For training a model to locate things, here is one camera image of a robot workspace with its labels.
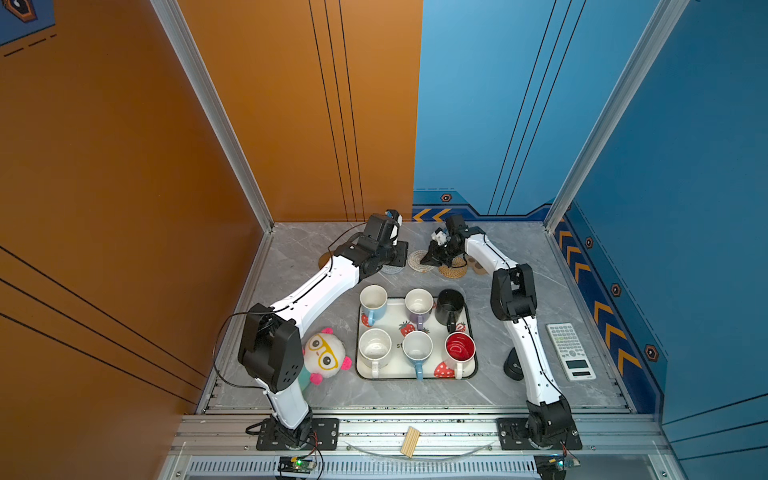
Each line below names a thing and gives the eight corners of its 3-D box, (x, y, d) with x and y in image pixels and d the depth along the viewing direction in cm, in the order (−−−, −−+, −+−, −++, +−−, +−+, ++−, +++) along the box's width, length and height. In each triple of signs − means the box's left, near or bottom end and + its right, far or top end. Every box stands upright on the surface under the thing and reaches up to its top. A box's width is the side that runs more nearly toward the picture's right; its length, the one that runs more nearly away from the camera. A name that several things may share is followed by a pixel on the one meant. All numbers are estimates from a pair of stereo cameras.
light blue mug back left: (360, 333, 92) (357, 318, 84) (363, 300, 99) (360, 284, 92) (386, 333, 92) (386, 318, 84) (387, 300, 99) (386, 284, 92)
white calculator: (568, 382, 84) (571, 379, 82) (543, 326, 94) (546, 323, 93) (594, 379, 84) (598, 377, 83) (567, 324, 95) (569, 321, 93)
